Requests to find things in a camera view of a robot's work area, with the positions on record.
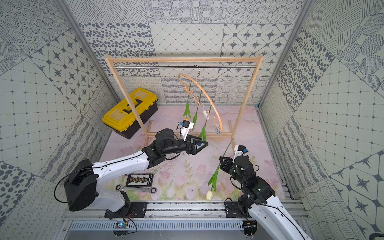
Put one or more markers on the yellow black toolbox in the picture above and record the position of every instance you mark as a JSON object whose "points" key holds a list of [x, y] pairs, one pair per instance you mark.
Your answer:
{"points": [[121, 117]]}

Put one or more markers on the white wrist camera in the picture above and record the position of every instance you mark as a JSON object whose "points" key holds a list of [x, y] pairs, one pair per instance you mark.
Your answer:
{"points": [[240, 150], [185, 127]]}

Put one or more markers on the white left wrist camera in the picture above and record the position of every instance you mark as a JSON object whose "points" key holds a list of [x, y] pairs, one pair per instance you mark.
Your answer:
{"points": [[185, 127]]}

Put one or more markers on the white clothespin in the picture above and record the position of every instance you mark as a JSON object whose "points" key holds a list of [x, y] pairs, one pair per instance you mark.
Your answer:
{"points": [[206, 114]]}

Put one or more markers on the floral pink table mat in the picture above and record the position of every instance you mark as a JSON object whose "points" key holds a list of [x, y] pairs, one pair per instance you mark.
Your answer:
{"points": [[187, 177]]}

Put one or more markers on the pink tulip flower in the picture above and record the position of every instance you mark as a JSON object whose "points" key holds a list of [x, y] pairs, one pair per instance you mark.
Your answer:
{"points": [[197, 108]]}

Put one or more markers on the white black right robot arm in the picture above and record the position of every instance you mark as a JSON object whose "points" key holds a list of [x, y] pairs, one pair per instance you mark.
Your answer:
{"points": [[260, 202]]}

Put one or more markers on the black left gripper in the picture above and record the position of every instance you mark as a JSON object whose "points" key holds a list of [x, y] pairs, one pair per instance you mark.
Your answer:
{"points": [[189, 145]]}

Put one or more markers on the cream white tulip flower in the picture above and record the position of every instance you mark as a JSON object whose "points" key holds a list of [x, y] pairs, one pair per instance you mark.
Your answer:
{"points": [[213, 183]]}

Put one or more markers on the yellow tulip flower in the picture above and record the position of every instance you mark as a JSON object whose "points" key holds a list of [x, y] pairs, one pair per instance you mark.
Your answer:
{"points": [[187, 113]]}

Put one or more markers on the beige wavy clothes hanger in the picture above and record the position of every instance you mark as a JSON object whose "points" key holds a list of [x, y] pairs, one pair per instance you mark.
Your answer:
{"points": [[207, 103]]}

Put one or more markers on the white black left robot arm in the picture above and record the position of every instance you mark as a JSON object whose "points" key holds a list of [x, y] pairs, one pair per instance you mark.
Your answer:
{"points": [[84, 186]]}

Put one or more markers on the wooden clothes rack frame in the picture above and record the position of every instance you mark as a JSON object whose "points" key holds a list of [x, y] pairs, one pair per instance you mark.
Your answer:
{"points": [[170, 91]]}

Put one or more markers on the silver ratchet wrench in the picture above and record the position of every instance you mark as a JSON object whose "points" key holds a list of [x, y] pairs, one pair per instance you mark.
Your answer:
{"points": [[151, 190]]}

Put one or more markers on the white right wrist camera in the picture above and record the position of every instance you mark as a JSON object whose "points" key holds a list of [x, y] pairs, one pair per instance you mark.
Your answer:
{"points": [[240, 150]]}

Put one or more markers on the beige clothespin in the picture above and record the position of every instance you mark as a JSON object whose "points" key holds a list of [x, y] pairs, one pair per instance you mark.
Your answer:
{"points": [[188, 91]]}

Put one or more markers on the aluminium rail base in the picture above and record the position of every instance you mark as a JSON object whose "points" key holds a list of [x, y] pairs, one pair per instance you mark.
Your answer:
{"points": [[159, 216]]}

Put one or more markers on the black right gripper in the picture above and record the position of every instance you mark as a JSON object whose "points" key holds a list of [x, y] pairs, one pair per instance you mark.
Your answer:
{"points": [[224, 166]]}

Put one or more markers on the black bit set case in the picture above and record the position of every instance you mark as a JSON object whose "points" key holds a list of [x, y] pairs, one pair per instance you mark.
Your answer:
{"points": [[140, 180]]}

